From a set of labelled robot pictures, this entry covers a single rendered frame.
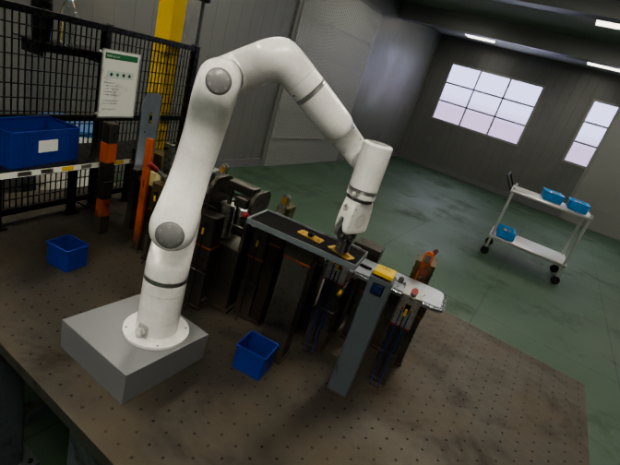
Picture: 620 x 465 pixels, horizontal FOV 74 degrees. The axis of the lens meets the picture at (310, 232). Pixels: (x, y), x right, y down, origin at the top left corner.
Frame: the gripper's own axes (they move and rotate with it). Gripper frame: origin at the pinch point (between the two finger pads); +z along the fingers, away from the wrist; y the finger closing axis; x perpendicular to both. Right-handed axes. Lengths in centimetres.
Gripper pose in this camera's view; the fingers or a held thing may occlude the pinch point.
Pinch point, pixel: (343, 245)
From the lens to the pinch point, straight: 124.2
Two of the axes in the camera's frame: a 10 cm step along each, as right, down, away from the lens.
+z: -2.7, 8.9, 3.6
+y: 7.0, -0.7, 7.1
